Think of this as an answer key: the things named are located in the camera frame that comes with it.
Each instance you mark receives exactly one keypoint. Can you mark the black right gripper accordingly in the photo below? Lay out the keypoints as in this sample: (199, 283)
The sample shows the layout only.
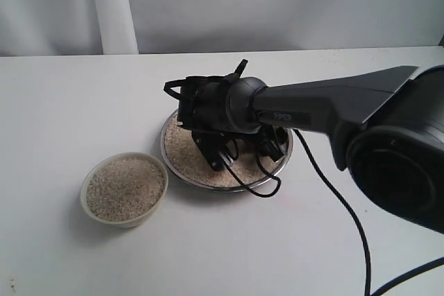
(202, 109)

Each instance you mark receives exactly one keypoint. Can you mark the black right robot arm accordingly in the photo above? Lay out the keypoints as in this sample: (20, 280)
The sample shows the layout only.
(385, 128)

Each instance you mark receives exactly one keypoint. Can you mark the round steel rice tray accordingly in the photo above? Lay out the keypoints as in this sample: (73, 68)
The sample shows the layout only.
(184, 159)

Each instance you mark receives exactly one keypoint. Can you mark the white ceramic rice bowl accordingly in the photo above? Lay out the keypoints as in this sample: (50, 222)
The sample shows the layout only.
(124, 190)

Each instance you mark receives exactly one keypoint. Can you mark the white backdrop curtain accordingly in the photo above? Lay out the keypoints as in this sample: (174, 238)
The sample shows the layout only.
(92, 27)

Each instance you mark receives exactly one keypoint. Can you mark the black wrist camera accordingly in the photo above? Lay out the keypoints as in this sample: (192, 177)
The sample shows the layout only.
(228, 151)

